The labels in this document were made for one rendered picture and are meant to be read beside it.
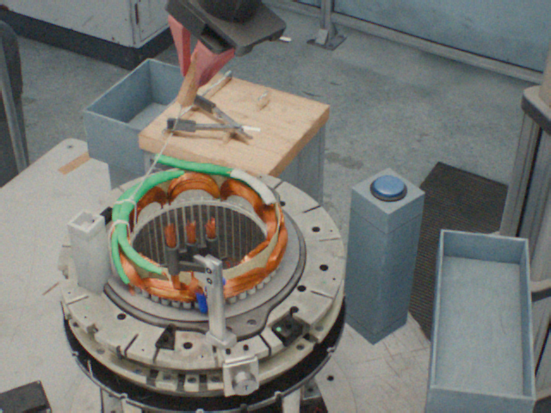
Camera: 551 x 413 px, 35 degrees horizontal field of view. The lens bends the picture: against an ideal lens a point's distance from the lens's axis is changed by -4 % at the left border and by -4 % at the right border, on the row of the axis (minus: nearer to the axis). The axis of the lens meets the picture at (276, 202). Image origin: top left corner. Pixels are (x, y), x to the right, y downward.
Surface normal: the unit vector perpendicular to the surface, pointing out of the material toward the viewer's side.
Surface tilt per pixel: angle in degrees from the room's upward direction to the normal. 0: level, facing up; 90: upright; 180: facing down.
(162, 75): 90
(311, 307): 0
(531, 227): 90
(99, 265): 90
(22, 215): 0
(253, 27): 22
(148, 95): 90
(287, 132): 0
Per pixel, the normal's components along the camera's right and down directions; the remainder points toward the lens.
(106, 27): -0.51, 0.54
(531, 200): -0.93, 0.24
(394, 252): 0.63, 0.49
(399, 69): 0.00, -0.77
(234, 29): 0.34, -0.61
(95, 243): 0.87, 0.31
